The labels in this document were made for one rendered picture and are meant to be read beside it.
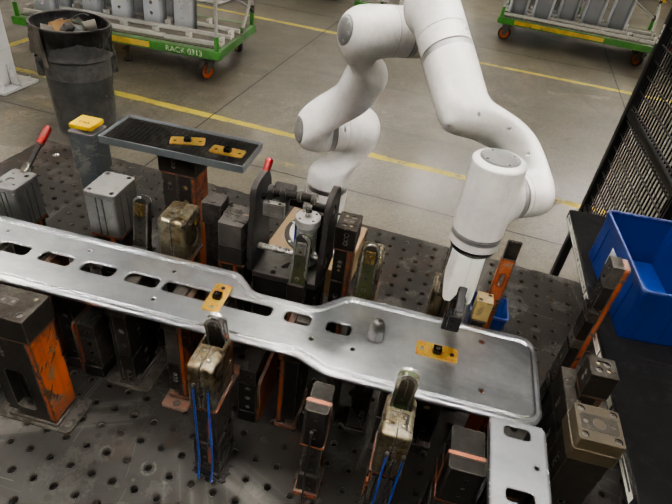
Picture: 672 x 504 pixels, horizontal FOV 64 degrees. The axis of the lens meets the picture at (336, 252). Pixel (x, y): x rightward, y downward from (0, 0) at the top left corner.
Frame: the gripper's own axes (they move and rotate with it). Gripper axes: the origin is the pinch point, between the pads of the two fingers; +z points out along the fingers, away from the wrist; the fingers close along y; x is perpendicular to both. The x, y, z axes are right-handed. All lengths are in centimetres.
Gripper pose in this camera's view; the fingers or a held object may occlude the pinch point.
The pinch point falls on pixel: (451, 309)
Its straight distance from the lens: 102.8
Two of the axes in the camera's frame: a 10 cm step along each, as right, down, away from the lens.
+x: 9.7, 2.2, -1.1
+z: -1.1, 7.9, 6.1
